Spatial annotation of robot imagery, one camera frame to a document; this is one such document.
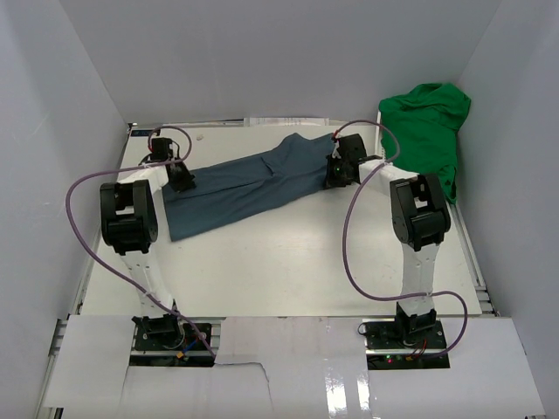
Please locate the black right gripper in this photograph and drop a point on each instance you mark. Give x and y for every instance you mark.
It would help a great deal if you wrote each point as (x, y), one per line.
(331, 182)

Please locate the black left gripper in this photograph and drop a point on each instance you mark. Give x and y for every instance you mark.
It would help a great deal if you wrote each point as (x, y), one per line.
(188, 182)

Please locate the blue t shirt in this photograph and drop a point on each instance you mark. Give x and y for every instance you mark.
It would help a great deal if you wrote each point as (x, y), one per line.
(234, 190)

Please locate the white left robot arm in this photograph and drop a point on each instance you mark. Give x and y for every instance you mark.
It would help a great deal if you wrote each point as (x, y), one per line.
(130, 226)

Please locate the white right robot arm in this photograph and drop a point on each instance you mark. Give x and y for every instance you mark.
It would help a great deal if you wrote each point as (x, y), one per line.
(419, 218)

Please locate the white plastic basket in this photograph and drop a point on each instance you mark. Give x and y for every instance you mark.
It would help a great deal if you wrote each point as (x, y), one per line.
(379, 148)

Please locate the black label sticker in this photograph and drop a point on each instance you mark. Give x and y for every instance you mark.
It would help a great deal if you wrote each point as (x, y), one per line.
(144, 132)

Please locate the papers behind table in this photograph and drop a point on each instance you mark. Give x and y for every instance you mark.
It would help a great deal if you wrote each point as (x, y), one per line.
(285, 121)

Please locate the green t shirt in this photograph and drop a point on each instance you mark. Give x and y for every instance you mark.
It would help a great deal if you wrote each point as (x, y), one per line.
(426, 122)

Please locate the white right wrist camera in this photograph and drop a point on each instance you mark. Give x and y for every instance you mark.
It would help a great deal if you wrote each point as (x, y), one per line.
(336, 153)

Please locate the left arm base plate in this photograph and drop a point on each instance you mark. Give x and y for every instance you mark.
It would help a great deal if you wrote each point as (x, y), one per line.
(184, 350)

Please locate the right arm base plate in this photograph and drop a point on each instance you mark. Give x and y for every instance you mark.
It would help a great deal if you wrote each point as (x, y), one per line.
(387, 350)

